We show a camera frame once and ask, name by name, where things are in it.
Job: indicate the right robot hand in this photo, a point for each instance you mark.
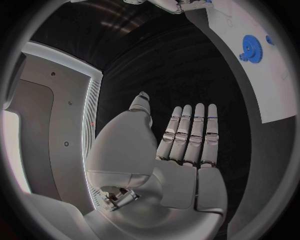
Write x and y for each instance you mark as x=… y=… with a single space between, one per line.
x=194 y=4

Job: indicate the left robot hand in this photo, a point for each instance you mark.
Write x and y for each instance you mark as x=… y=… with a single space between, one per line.
x=178 y=183

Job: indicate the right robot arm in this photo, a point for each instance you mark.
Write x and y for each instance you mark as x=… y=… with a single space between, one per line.
x=164 y=4

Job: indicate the white task board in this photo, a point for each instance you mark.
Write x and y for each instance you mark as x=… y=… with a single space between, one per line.
x=264 y=78

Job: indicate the small blue gear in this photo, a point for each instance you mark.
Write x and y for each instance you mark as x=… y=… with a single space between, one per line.
x=242 y=57

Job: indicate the blue peg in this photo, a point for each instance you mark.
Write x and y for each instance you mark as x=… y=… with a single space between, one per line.
x=269 y=40

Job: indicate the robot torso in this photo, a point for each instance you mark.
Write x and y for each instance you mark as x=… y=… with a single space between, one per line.
x=68 y=121

